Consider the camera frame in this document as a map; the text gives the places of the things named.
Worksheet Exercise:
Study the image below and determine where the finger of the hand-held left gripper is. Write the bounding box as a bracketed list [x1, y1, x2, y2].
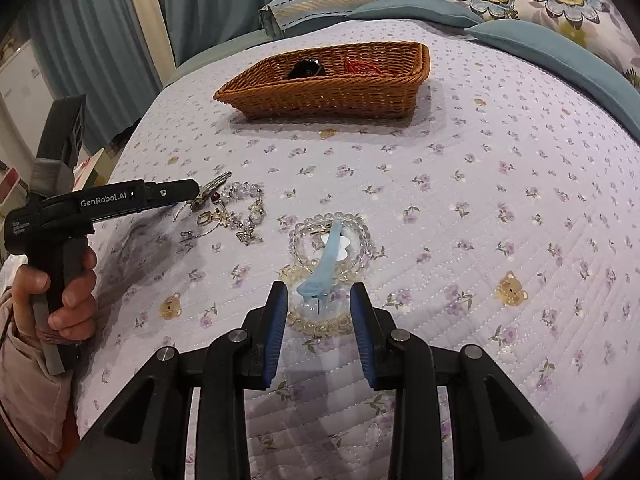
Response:
[145, 178, 202, 207]

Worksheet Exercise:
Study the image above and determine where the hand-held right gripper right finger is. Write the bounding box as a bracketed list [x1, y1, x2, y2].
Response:
[348, 282, 584, 480]

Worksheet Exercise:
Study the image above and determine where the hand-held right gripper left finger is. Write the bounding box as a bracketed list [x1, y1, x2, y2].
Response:
[57, 281, 290, 480]

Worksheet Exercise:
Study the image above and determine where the clear crystal bracelet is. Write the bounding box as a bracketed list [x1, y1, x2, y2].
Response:
[219, 181, 266, 227]

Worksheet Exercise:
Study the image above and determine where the light blue hair clip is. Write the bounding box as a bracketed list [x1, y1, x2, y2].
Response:
[296, 218, 346, 319]

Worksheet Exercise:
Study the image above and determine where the brown wicker basket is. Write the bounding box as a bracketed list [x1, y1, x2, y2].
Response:
[213, 41, 431, 122]

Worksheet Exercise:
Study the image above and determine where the person's left forearm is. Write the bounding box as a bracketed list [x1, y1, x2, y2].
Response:
[0, 285, 82, 477]

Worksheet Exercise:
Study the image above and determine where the person's left hand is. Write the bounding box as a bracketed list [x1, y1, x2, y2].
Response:
[11, 247, 99, 346]

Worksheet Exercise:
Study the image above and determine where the white flower-shaped tag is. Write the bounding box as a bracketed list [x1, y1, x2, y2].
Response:
[312, 232, 354, 262]

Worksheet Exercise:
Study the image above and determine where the white cabinet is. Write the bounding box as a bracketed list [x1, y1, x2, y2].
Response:
[0, 40, 52, 173]

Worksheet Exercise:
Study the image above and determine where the blue-grey curtain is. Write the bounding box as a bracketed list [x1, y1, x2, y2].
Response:
[29, 0, 332, 143]

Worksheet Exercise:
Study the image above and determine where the floral quilted bedspread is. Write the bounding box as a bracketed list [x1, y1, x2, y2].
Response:
[74, 16, 640, 480]

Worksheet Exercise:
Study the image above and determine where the black round trinket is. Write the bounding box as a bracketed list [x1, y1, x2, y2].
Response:
[287, 59, 326, 80]

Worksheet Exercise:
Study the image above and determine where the blue pillow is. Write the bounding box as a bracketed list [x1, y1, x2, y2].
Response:
[345, 0, 484, 27]

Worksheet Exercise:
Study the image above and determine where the yellow bead bracelet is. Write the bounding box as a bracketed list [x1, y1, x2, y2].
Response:
[281, 265, 357, 336]

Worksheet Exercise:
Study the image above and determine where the gold chain jewelry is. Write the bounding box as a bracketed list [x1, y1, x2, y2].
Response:
[177, 207, 264, 247]

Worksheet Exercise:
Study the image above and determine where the clear bead bracelet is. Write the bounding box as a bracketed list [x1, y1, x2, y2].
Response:
[287, 212, 375, 282]

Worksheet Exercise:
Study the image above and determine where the red cord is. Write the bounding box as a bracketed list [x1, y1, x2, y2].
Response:
[342, 57, 384, 77]

